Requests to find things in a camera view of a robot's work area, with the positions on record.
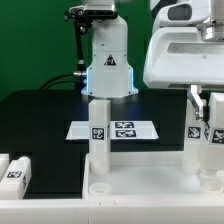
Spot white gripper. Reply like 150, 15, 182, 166
143, 27, 224, 122

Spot white desk top tray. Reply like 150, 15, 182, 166
82, 151, 224, 199

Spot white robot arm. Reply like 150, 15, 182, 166
78, 0, 224, 121

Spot white block far left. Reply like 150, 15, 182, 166
0, 154, 9, 181

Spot white marker base plate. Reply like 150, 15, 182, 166
66, 121, 158, 140

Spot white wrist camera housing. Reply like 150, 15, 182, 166
150, 0, 211, 27

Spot black cable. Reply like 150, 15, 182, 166
39, 72, 85, 92

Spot white front wall bar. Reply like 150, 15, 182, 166
0, 196, 224, 224

